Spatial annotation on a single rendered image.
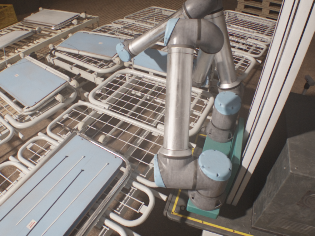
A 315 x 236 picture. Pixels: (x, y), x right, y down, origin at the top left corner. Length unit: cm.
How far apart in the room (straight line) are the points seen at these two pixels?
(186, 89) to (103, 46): 158
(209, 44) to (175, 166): 53
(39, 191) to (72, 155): 25
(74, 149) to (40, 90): 72
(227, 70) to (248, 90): 147
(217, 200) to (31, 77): 168
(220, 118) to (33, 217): 108
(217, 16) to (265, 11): 409
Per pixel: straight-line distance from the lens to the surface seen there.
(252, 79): 313
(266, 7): 536
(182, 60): 96
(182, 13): 123
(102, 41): 252
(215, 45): 103
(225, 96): 138
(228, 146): 146
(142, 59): 202
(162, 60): 191
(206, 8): 121
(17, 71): 229
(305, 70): 374
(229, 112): 134
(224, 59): 140
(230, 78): 145
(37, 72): 214
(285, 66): 81
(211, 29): 100
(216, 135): 145
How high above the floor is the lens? 153
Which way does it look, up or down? 42 degrees down
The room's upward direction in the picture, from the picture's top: straight up
